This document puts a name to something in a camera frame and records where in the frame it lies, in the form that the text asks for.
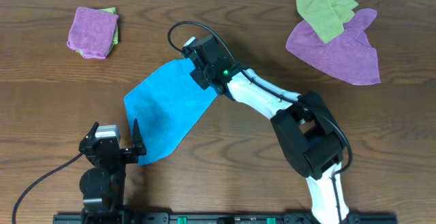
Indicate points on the green unfolded cloth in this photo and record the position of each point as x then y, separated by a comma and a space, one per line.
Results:
326, 17

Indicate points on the purple unfolded cloth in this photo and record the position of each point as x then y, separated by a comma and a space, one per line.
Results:
348, 57

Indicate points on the purple folded cloth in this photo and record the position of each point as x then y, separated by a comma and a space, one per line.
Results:
92, 33

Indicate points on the blue microfiber cloth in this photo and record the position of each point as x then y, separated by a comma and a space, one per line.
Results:
166, 106

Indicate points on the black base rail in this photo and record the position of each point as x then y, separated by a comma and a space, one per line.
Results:
165, 218

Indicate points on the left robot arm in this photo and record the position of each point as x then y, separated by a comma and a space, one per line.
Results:
103, 185

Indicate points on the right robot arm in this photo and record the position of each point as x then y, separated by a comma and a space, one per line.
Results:
309, 137

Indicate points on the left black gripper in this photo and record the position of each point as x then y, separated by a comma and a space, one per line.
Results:
133, 154

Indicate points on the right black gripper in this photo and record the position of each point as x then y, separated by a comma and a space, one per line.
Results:
195, 74

